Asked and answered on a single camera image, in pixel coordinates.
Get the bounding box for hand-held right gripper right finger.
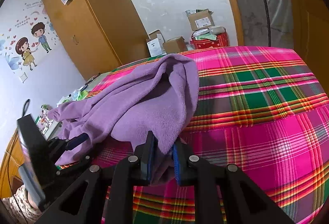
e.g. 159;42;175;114
173;140;296;224

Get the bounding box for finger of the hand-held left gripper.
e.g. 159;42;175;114
55;155;92;175
47;134;89;151

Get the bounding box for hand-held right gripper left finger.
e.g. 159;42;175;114
35;131;157;224

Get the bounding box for purple fleece pants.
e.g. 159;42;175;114
47;54;199;186

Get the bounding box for grey filing cabinet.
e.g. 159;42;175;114
36;111;63;141

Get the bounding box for small toy figurine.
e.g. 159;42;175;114
40;104;50;122

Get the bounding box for glass top folding table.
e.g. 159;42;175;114
55;72;111;109

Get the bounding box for pink plaid bed sheet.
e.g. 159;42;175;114
55;46;329;224

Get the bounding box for white cardboard box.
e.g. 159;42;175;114
146;30;165;57

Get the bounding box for plain brown cardboard box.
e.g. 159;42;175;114
162;36;188;53

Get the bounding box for wooden wardrobe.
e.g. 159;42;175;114
41;0;149;80

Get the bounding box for red patterned storage box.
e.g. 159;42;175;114
191;31;229;50

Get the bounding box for clear plastic wrapped package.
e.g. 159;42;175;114
193;26;227;39

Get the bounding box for open labelled cardboard box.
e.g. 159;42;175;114
187;9;214;30

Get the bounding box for translucent plastic door curtain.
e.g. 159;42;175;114
221;0;295;48

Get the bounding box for wooden door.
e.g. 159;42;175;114
278;0;329;101

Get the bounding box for wooden bed frame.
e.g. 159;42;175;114
0;134;26;199

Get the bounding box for cartoon couple wall sticker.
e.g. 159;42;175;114
0;0;56;71

